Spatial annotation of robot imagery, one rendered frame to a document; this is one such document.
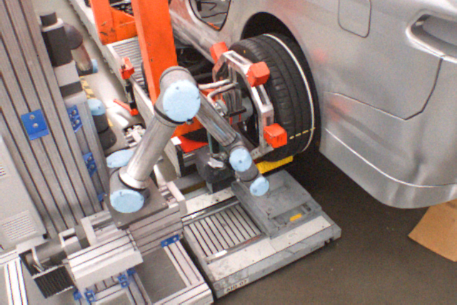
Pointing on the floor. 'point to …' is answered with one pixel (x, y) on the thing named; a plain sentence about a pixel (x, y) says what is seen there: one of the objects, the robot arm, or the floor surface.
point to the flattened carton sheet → (438, 229)
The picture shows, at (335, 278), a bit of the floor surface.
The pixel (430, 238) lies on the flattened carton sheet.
